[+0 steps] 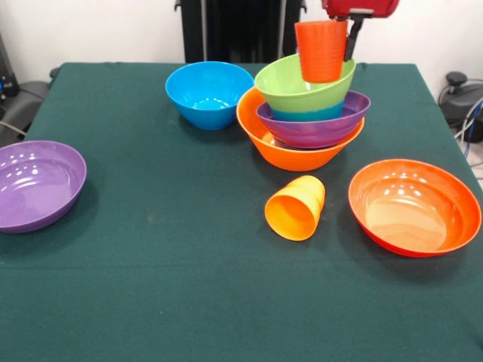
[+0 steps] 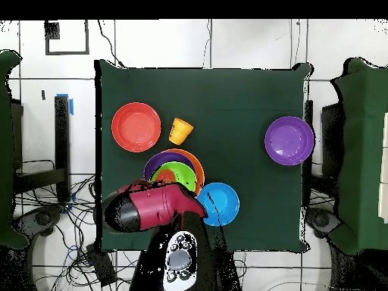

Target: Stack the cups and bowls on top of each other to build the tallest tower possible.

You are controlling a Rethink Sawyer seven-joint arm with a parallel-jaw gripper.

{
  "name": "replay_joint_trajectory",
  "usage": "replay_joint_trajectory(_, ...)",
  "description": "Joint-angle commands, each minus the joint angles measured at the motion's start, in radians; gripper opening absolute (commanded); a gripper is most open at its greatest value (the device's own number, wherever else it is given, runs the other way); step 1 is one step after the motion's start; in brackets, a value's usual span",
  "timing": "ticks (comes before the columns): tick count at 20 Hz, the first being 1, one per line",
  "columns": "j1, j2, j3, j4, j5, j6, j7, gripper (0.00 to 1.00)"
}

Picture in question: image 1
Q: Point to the red cup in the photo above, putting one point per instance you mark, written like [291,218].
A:
[320,53]

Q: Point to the large orange bowl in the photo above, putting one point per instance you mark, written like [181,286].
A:
[294,158]

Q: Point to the purple bowl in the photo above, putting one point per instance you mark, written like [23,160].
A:
[313,132]
[37,188]

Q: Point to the orange cup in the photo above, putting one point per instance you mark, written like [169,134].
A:
[294,215]

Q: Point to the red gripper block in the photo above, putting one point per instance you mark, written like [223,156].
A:
[362,5]

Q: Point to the red shallow bowl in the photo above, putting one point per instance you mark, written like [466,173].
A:
[411,211]

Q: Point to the green bowl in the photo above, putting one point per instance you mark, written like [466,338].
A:
[287,94]

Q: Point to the black equipment box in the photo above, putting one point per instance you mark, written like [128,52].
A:
[7,75]

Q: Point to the small translucent blue bowl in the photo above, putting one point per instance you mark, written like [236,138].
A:
[305,114]

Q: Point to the dark green tablecloth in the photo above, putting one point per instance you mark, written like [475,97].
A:
[226,283]

